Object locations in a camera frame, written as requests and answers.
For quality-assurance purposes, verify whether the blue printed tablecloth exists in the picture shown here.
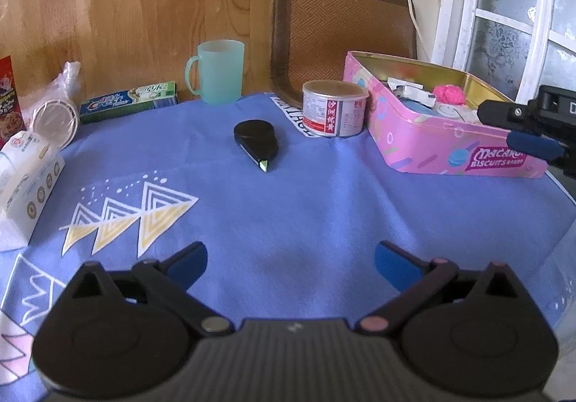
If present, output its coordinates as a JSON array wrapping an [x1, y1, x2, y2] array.
[[0, 91, 576, 389]]

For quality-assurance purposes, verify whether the white tissue pack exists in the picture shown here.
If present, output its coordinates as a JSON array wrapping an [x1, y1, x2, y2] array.
[[0, 130, 66, 252]]

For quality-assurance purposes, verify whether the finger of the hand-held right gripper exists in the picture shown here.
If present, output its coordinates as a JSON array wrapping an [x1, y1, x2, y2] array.
[[477, 100, 537, 131], [506, 132, 566, 161]]

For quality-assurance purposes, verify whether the mint green plastic mug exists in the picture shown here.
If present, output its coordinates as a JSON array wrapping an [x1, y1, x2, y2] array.
[[184, 39, 245, 104]]

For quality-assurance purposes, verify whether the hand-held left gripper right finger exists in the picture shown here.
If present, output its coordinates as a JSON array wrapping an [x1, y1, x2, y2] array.
[[357, 241, 532, 334]]

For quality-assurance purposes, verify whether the green blue toothpaste box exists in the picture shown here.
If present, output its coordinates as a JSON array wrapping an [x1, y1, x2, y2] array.
[[80, 81, 178, 124]]

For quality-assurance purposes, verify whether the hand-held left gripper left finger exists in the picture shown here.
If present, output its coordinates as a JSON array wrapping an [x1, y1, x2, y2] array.
[[60, 242, 235, 336]]

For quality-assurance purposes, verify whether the brown woven tray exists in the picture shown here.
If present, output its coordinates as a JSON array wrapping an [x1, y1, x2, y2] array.
[[270, 0, 417, 108]]

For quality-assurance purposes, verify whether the black correction tape dispenser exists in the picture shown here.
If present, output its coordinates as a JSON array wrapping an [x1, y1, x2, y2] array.
[[233, 120, 280, 173]]

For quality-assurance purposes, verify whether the pink fuzzy sock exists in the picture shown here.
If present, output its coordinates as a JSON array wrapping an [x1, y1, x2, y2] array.
[[433, 84, 465, 106]]

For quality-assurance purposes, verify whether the white red food can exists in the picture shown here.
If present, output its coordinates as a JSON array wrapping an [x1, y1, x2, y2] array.
[[301, 80, 370, 138]]

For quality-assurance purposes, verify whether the wooden board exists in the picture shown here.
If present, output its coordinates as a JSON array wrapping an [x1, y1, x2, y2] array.
[[0, 0, 300, 115]]

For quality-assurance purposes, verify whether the white window frame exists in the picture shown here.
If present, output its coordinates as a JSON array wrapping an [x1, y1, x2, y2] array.
[[431, 0, 576, 103]]

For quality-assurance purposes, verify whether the pink biscuit tin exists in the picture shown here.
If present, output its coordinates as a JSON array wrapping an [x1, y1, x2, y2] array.
[[343, 51, 549, 180]]

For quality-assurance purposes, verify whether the red snack box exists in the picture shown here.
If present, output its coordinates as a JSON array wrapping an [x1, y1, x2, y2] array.
[[0, 54, 23, 151]]

